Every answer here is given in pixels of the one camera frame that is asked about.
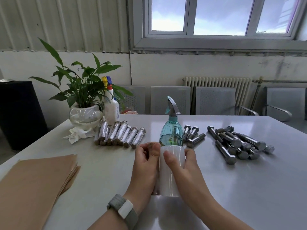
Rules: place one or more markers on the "person's left hand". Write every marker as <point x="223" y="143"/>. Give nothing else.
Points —
<point x="144" y="174"/>

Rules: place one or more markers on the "teal spray bottle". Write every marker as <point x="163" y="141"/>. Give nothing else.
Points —
<point x="170" y="134"/>

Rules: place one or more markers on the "white cling film roll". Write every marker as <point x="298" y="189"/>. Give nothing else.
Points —
<point x="166" y="182"/>

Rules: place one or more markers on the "person's right hand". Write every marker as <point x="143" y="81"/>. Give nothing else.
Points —
<point x="192" y="184"/>

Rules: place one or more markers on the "white spray bottle colourful nozzle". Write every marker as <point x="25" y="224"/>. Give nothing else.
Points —
<point x="110" y="112"/>

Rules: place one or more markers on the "crumpled white tissue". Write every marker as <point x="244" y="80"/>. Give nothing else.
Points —
<point x="76" y="135"/>

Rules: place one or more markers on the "small metal dish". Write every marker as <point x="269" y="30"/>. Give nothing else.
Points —
<point x="4" y="80"/>

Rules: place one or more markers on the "row of bolts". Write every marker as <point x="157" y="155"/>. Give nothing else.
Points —
<point x="120" y="135"/>

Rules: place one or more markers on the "white framed window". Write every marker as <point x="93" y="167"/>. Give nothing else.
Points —
<point x="189" y="16"/>

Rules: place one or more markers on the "green leafy plant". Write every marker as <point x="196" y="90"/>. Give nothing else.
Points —
<point x="82" y="86"/>

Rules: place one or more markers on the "red packet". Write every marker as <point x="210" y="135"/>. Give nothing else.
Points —
<point x="131" y="112"/>

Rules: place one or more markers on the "person's left forearm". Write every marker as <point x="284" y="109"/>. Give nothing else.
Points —
<point x="105" y="222"/>

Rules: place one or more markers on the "grey metal bench seat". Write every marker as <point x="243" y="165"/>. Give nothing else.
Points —
<point x="285" y="100"/>

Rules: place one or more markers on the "pile of steel bolts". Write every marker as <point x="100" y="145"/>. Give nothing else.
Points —
<point x="232" y="143"/>

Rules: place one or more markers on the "white wall radiator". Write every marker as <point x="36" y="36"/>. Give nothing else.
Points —
<point x="218" y="81"/>

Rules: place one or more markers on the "smartwatch with grey band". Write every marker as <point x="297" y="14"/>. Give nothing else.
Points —
<point x="122" y="208"/>

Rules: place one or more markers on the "grey metal chair with armrest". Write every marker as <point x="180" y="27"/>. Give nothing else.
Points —
<point x="214" y="100"/>

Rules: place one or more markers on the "stack of brown paper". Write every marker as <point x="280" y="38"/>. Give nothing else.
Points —
<point x="31" y="186"/>

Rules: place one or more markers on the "clear glass plant pot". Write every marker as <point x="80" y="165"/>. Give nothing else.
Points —
<point x="85" y="116"/>

